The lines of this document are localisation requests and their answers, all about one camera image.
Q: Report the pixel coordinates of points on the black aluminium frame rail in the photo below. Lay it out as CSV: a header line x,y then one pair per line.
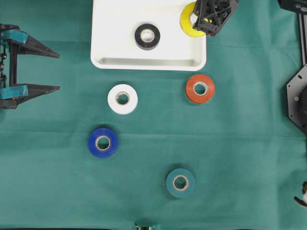
x,y
302,18

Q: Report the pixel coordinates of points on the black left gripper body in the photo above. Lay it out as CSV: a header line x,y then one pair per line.
x,y
8,63

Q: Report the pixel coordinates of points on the blue tape roll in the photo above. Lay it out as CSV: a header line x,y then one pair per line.
x,y
103,143

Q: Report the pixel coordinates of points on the metal clip at bottom edge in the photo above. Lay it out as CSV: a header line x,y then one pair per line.
x,y
139,227

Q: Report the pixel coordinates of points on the white plastic tray case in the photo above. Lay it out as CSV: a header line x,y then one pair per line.
x,y
113,44

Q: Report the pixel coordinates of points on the white tape roll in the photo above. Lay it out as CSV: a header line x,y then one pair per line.
x,y
122,99

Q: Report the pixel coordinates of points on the small black white object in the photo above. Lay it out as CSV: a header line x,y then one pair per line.
x,y
303,201

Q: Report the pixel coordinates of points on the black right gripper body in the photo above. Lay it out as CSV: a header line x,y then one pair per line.
x,y
212,15

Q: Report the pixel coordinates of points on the yellow tape roll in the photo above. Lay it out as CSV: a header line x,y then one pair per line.
x,y
186,24

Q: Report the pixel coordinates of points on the orange tape roll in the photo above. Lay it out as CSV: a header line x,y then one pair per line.
x,y
200,88

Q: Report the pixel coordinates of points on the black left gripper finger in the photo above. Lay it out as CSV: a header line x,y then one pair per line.
x,y
11,97
26,44

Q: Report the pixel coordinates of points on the black tape roll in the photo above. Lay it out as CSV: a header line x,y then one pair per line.
x,y
147,36

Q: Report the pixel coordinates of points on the green table cloth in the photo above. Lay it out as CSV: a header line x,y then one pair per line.
x,y
248,159

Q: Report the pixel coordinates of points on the teal tape roll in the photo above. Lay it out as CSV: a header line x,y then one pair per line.
x,y
180,183

